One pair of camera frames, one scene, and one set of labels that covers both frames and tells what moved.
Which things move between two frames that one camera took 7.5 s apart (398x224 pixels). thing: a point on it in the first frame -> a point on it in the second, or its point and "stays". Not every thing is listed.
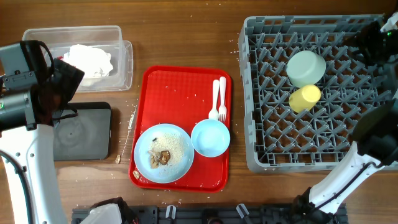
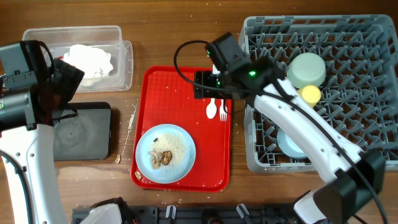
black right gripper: (368, 42) -> (203, 84)
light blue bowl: (210, 138) -> (288, 145)
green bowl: (305, 68) stays
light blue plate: (163, 153) stays
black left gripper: (71, 81) stays
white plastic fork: (222, 111) stays
